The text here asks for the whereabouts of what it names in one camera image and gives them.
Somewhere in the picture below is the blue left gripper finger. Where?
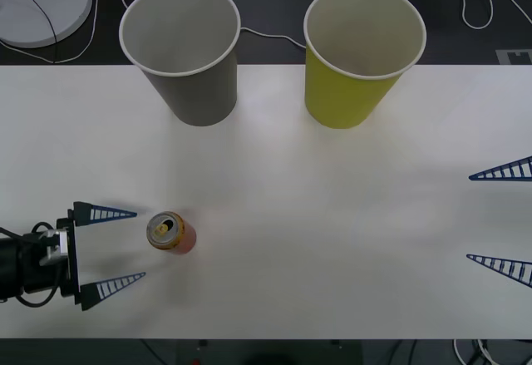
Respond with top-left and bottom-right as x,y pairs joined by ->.
80,272 -> 147,313
73,200 -> 139,228

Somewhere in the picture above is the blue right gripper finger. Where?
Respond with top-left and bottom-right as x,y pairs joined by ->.
468,155 -> 532,182
465,253 -> 532,289

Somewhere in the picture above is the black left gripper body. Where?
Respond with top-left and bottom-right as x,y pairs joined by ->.
22,209 -> 83,306

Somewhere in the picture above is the orange and red drink can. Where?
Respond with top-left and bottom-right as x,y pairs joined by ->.
145,210 -> 198,256

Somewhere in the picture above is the grey floor marker tag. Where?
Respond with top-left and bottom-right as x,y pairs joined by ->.
495,48 -> 532,66

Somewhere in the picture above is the grey plastic waste bin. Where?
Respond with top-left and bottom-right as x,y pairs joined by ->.
118,0 -> 243,128

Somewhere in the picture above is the yellow-green plastic waste bin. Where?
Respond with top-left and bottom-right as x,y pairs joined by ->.
303,0 -> 428,131

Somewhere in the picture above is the round white disc base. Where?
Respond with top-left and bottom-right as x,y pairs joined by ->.
0,0 -> 95,49

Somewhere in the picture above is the white cable under table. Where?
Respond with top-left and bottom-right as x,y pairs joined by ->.
452,338 -> 473,365

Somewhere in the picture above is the thin white cable loop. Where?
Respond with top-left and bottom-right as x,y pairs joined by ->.
0,0 -> 100,65

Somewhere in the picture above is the thin black cable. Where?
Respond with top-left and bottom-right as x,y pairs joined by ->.
7,0 -> 59,65

